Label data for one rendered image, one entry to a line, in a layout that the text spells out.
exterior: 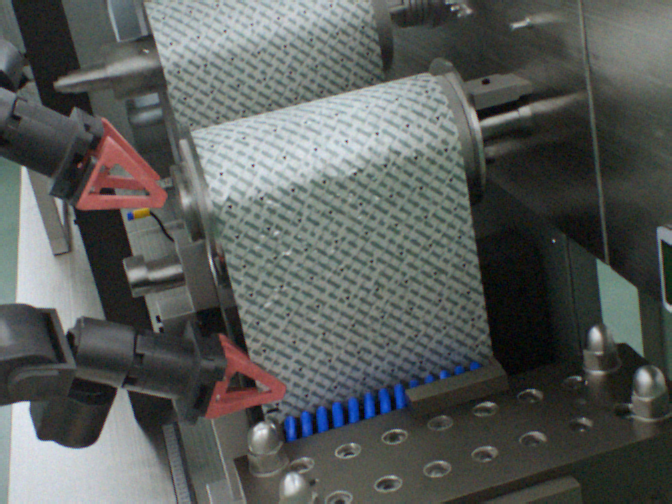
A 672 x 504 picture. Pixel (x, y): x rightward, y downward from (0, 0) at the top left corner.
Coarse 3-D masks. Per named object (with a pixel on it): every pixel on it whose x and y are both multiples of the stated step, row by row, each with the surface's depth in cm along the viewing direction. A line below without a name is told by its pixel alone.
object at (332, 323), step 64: (320, 256) 105; (384, 256) 106; (448, 256) 108; (256, 320) 105; (320, 320) 107; (384, 320) 109; (448, 320) 110; (256, 384) 108; (320, 384) 109; (384, 384) 111
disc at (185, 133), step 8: (184, 128) 103; (184, 136) 105; (192, 144) 101; (192, 152) 101; (200, 168) 100; (200, 176) 100; (200, 184) 100; (208, 192) 100; (208, 200) 100; (208, 208) 100; (208, 216) 101; (216, 224) 100; (216, 232) 100; (216, 240) 101; (216, 248) 102; (216, 256) 105; (224, 256) 103; (216, 264) 109; (224, 264) 104; (224, 272) 106
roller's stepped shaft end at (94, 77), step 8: (88, 64) 125; (96, 64) 124; (104, 64) 124; (72, 72) 124; (80, 72) 124; (88, 72) 124; (96, 72) 124; (104, 72) 124; (64, 80) 124; (72, 80) 124; (80, 80) 124; (88, 80) 124; (96, 80) 124; (104, 80) 124; (56, 88) 124; (64, 88) 124; (72, 88) 124; (80, 88) 124; (88, 88) 124; (96, 88) 125; (104, 88) 125
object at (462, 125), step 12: (444, 84) 107; (456, 96) 106; (456, 108) 105; (456, 120) 105; (468, 132) 105; (180, 144) 105; (468, 144) 105; (468, 156) 106; (192, 168) 102; (468, 168) 106; (192, 180) 102; (468, 180) 108; (204, 204) 101; (204, 216) 101; (204, 228) 104
